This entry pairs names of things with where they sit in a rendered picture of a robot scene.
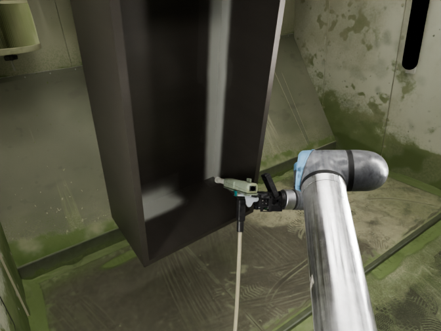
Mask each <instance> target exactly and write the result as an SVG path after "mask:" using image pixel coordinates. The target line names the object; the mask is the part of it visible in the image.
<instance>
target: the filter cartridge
mask: <svg viewBox="0 0 441 331"><path fill-rule="evenodd" d="M39 49H41V44H40V42H39V39H38V36H37V31H36V28H35V24H34V21H33V17H32V13H31V10H30V7H29V5H28V2H27V0H0V56H3V55H5V56H4V59H5V61H10V62H11V64H12V68H13V70H14V72H15V71H16V69H15V66H14V62H13V60H17V59H18V56H17V55H15V54H20V53H27V52H32V51H36V50H39Z"/></svg>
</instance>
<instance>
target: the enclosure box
mask: <svg viewBox="0 0 441 331"><path fill-rule="evenodd" d="M70 3H71V6H72V13H73V19H74V23H75V30H76V34H77V40H78V43H79V50H80V54H81V60H82V64H83V71H84V74H85V81H86V84H87V91H88V95H89V101H90V105H91V112H92V115H93V121H94V128H95V132H96V138H97V142H98V149H99V152H100V159H101V162H102V169H103V173H104V179H105V183H106V190H107V193H108V199H109V203H110V210H111V214H112V218H113V220H114V221H115V223H116V224H117V226H118V227H119V229H120V231H121V232H122V233H123V235H124V237H125V238H126V240H127V241H128V243H129V245H130V246H131V247H132V249H133V251H134V252H135V254H136V256H137V257H138V258H139V260H140V262H141V263H142V265H143V266H144V267H147V266H149V265H151V264H152V263H154V262H156V261H158V260H160V259H162V258H164V257H166V256H168V255H170V254H172V253H174V252H176V251H178V250H180V249H182V248H184V247H186V246H188V245H190V244H192V243H193V242H195V241H197V240H199V239H201V238H203V237H205V236H207V235H209V234H211V233H213V232H215V231H217V230H219V229H221V228H223V227H225V226H227V225H229V224H231V223H233V222H235V221H237V220H236V207H237V198H236V197H237V196H233V195H234V191H231V190H229V189H227V188H224V184H222V183H216V182H215V178H216V177H220V178H221V179H237V180H241V181H247V178H249V179H251V182H252V183H256V184H258V179H259V171H260V166H261V158H262V153H263V144H264V136H265V132H266V124H267V119H268V111H269V106H270V97H271V93H272V85H273V80H274V72H275V67H276V59H277V54H278V46H279V41H280V33H281V28H282V20H283V15H284V7H285V0H70Z"/></svg>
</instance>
